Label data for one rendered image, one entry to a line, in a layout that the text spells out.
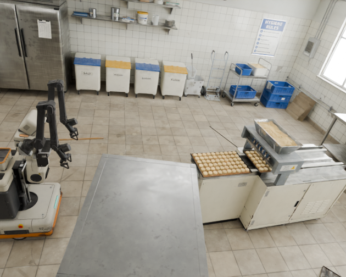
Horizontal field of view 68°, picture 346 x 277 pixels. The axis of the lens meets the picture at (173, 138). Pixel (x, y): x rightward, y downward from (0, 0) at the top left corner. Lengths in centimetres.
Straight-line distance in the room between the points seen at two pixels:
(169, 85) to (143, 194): 508
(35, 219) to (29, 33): 357
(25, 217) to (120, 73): 371
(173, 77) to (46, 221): 413
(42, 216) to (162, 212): 219
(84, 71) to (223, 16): 338
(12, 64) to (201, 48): 408
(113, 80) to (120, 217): 506
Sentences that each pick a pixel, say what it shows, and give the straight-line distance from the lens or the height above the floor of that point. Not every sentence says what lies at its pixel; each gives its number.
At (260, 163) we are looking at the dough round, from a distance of 318.
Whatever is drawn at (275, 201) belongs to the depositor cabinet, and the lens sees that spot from 333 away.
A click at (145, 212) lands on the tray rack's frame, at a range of 107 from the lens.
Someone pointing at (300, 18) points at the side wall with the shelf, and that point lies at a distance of 758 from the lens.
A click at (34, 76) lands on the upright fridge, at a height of 47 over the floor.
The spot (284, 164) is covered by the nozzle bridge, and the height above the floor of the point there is 115.
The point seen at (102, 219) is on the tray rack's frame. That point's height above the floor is 182.
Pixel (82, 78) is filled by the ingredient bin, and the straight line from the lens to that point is 599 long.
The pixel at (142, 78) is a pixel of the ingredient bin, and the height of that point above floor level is 50.
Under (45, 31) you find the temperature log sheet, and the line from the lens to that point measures 554.
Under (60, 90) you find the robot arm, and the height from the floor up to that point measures 155.
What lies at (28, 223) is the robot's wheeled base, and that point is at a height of 27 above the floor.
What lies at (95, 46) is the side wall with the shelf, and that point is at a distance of 642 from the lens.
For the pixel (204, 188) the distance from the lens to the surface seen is 288.
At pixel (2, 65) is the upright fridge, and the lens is 599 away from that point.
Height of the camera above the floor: 264
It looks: 33 degrees down
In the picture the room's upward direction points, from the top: 10 degrees clockwise
